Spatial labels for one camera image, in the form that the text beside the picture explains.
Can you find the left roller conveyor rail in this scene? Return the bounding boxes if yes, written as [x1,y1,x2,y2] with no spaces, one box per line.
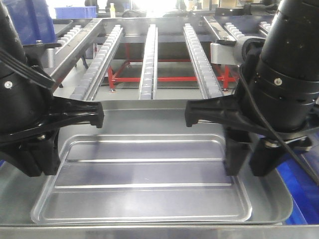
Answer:
[70,24,123,101]

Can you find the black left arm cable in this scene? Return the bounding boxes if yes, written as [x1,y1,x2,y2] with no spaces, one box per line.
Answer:
[0,47,56,90]

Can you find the blue crate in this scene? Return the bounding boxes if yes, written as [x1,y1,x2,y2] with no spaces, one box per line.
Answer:
[2,0,56,45]
[277,159,319,225]

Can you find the far right roller rail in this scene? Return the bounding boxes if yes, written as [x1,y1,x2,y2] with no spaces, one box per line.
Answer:
[224,21,272,40]

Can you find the far left roller rail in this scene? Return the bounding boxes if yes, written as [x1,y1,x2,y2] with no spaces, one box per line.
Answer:
[55,25,82,54]

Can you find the large grey outer tray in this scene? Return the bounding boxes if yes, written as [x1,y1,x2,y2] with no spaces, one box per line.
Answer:
[0,100,293,226]

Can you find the right roller conveyor rail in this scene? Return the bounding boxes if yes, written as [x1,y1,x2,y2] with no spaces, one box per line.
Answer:
[183,23,223,99]

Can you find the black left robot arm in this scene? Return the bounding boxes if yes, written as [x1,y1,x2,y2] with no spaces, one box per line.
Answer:
[0,5,104,177]

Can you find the roller conveyor rail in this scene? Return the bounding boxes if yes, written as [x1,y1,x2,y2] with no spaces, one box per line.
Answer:
[138,24,158,100]
[70,24,123,101]
[183,23,223,99]

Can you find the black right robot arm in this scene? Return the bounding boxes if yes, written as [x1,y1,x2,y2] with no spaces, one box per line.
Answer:
[185,0,319,176]

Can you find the left steel lane divider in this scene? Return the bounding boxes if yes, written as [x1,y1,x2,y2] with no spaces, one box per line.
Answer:
[49,18,103,90]

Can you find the far blue crate background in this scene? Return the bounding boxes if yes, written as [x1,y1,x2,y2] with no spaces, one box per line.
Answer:
[55,6,97,19]

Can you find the steel front shelf beam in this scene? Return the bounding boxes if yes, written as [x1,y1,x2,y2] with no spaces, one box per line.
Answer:
[0,225,319,239]

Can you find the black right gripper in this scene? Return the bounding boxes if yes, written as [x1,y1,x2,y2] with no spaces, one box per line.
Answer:
[185,61,318,177]

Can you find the blue crate upper left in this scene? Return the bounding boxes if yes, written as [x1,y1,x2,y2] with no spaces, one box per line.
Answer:
[2,0,56,45]

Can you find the red steel floor frame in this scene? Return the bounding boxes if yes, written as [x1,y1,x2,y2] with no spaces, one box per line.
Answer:
[103,42,237,91]

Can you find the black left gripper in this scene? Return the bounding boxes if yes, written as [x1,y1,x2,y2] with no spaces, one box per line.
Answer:
[0,62,104,177]

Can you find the middle roller conveyor rail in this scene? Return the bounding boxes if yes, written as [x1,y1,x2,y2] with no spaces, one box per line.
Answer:
[138,24,158,100]

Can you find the blue crate lower right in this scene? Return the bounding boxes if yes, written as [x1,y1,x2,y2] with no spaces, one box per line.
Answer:
[277,159,319,225]

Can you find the small silver ribbed tray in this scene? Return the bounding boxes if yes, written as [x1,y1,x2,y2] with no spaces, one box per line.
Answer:
[31,134,252,225]

